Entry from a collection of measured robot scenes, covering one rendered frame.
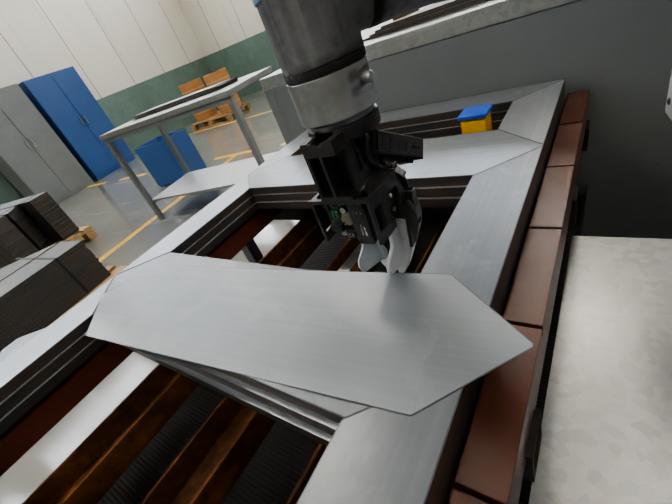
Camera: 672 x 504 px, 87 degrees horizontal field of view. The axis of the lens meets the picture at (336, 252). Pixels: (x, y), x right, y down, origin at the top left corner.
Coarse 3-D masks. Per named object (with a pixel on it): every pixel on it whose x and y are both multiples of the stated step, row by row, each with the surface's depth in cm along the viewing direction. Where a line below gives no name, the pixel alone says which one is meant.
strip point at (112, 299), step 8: (152, 272) 71; (136, 280) 70; (144, 280) 69; (120, 288) 70; (128, 288) 69; (136, 288) 68; (104, 296) 69; (112, 296) 68; (120, 296) 67; (128, 296) 66; (104, 304) 67; (112, 304) 66; (120, 304) 65; (96, 312) 65; (104, 312) 64; (96, 320) 63; (88, 328) 61
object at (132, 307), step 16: (160, 272) 70; (176, 272) 67; (144, 288) 67; (160, 288) 64; (128, 304) 64; (144, 304) 62; (112, 320) 61; (128, 320) 59; (96, 336) 58; (112, 336) 57
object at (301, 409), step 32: (384, 128) 100; (416, 128) 94; (448, 128) 89; (544, 160) 62; (256, 192) 92; (288, 192) 86; (416, 192) 66; (448, 192) 63; (224, 224) 86; (160, 256) 76; (192, 256) 71; (512, 256) 45; (64, 352) 62; (32, 384) 58; (224, 384) 45; (256, 384) 40; (480, 384) 36; (0, 416) 55; (288, 416) 39; (320, 416) 35; (448, 448) 29; (448, 480) 29
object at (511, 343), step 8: (504, 320) 35; (504, 328) 34; (512, 328) 34; (504, 336) 33; (512, 336) 33; (520, 336) 33; (496, 344) 33; (504, 344) 33; (512, 344) 32; (520, 344) 32; (528, 344) 32; (496, 352) 32; (504, 352) 32; (512, 352) 32; (520, 352) 31; (496, 360) 32; (504, 360) 31
